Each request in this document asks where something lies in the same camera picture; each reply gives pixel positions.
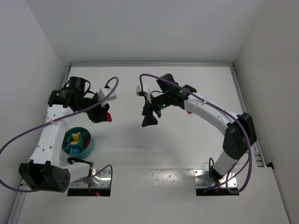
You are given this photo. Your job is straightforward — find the red small lego brick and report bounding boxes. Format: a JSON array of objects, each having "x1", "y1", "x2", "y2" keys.
[{"x1": 106, "y1": 112, "x2": 112, "y2": 122}]

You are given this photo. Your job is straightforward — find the red long lego brick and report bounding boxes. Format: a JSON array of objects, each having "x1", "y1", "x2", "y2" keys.
[{"x1": 85, "y1": 137, "x2": 91, "y2": 148}]

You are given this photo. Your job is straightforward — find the yellow small lego brick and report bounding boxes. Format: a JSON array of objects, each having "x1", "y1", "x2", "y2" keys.
[{"x1": 70, "y1": 133, "x2": 80, "y2": 145}]

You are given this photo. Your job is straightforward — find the blue lego brick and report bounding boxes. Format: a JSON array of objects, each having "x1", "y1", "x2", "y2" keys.
[{"x1": 69, "y1": 148, "x2": 82, "y2": 156}]

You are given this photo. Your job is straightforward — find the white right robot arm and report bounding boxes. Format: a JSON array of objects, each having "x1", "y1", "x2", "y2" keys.
[{"x1": 136, "y1": 74, "x2": 257, "y2": 187}]

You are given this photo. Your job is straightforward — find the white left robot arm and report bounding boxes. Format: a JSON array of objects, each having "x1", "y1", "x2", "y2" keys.
[{"x1": 19, "y1": 77, "x2": 116, "y2": 192}]

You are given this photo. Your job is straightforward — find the teal divided round container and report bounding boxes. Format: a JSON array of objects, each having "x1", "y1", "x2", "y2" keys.
[{"x1": 62, "y1": 127, "x2": 94, "y2": 159}]

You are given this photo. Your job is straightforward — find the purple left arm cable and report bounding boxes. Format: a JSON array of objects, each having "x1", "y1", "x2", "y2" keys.
[{"x1": 0, "y1": 76, "x2": 113, "y2": 192}]

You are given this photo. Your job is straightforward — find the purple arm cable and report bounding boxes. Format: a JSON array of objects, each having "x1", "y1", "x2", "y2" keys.
[
  {"x1": 0, "y1": 76, "x2": 113, "y2": 192},
  {"x1": 139, "y1": 73, "x2": 253, "y2": 194}
]

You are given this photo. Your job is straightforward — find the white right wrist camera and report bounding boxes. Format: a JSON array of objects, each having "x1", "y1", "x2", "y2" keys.
[{"x1": 136, "y1": 85, "x2": 150, "y2": 99}]

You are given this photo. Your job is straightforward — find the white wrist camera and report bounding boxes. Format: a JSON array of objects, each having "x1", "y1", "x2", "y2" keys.
[
  {"x1": 136, "y1": 85, "x2": 150, "y2": 99},
  {"x1": 98, "y1": 88, "x2": 117, "y2": 104}
]

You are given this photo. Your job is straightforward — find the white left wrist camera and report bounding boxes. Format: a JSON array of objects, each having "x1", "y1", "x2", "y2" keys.
[{"x1": 98, "y1": 88, "x2": 117, "y2": 104}]

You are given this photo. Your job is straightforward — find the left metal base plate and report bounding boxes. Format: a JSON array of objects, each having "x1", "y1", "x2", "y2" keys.
[{"x1": 69, "y1": 167, "x2": 111, "y2": 189}]

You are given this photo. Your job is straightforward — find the metal base plate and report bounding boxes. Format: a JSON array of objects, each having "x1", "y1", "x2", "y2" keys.
[
  {"x1": 69, "y1": 167, "x2": 111, "y2": 189},
  {"x1": 194, "y1": 169, "x2": 238, "y2": 188}
]

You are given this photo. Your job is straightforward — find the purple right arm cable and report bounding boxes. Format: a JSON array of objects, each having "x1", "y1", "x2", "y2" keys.
[{"x1": 139, "y1": 73, "x2": 253, "y2": 194}]

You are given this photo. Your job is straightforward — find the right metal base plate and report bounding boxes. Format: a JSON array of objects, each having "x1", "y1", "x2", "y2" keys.
[{"x1": 194, "y1": 169, "x2": 238, "y2": 188}]

